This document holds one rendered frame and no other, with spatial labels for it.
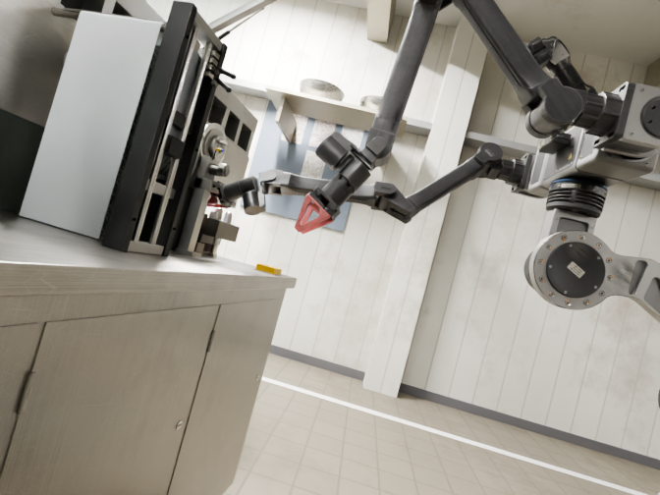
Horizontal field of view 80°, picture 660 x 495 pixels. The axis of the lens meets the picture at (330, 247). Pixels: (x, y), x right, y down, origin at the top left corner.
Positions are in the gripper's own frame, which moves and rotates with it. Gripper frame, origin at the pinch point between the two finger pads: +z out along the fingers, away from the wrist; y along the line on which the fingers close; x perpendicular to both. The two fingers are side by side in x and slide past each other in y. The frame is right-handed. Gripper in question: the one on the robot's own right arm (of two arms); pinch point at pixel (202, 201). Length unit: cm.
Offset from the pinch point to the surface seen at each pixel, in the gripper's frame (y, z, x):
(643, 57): 267, -319, 94
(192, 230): -11.2, 0.0, -11.7
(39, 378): -73, -6, -44
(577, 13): 221, -256, 132
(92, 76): -41.3, 0.7, 23.6
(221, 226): 6.0, -1.7, -8.3
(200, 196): -11.3, -5.0, -2.5
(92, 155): -41.2, 4.9, 4.2
